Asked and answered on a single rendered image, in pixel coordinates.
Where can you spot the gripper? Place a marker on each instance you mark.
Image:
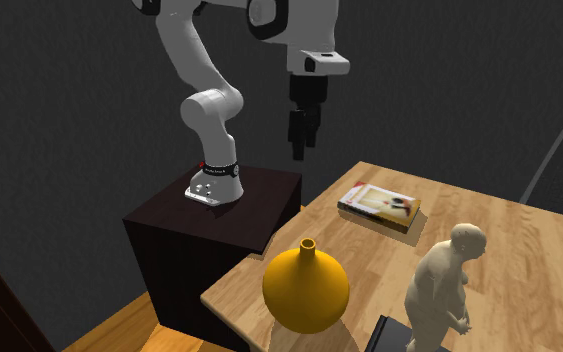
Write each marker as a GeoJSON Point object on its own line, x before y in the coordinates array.
{"type": "Point", "coordinates": [308, 89]}

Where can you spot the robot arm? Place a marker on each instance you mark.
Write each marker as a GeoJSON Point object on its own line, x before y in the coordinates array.
{"type": "Point", "coordinates": [212, 105]}

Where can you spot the cream and red book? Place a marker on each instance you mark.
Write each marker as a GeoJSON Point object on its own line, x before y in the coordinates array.
{"type": "Point", "coordinates": [379, 204]}

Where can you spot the dark robot stand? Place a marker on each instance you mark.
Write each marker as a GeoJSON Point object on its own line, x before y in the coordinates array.
{"type": "Point", "coordinates": [198, 239]}

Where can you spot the yellow round vase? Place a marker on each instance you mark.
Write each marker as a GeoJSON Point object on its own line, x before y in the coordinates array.
{"type": "Point", "coordinates": [305, 289]}

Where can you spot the beige human figure statue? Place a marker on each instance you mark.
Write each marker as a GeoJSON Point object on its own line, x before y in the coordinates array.
{"type": "Point", "coordinates": [444, 287]}

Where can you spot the wooden table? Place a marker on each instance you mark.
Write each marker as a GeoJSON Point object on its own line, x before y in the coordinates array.
{"type": "Point", "coordinates": [505, 273]}

